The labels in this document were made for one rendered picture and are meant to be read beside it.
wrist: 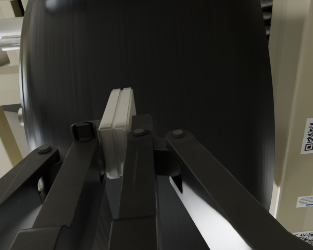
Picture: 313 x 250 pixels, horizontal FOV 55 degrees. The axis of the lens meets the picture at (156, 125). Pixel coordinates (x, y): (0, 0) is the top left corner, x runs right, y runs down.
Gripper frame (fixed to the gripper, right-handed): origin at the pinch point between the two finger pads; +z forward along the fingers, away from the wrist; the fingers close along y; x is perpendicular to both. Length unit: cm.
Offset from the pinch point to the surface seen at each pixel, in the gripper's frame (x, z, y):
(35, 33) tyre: 4.8, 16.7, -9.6
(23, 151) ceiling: -206, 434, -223
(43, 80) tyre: 0.4, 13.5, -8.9
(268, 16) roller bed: -1, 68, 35
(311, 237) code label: -45, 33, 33
